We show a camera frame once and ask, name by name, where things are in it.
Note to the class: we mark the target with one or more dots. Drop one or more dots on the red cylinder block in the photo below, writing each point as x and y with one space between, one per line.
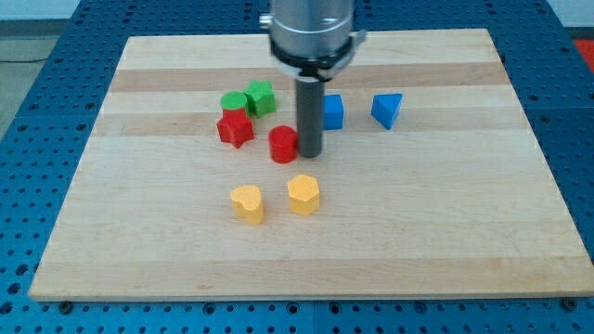
282 144

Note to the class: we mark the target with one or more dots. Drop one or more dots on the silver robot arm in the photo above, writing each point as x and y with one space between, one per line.
312 40

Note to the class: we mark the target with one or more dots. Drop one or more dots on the yellow hexagon block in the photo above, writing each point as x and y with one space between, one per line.
304 194

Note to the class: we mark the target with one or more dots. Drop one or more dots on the yellow heart block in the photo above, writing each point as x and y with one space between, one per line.
248 203

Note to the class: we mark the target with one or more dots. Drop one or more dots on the blue cube block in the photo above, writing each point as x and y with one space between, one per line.
333 112

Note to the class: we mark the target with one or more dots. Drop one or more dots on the red star block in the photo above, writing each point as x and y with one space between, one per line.
235 127

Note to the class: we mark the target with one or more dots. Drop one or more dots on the green star block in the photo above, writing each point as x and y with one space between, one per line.
261 97

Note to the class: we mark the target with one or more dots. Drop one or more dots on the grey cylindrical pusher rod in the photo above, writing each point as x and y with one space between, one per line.
310 117

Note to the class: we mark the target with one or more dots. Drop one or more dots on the green cylinder block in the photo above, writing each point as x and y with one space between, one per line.
235 100

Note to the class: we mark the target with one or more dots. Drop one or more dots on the blue triangle block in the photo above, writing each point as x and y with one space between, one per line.
385 109

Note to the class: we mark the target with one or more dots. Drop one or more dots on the wooden board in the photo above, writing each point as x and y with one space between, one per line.
455 202

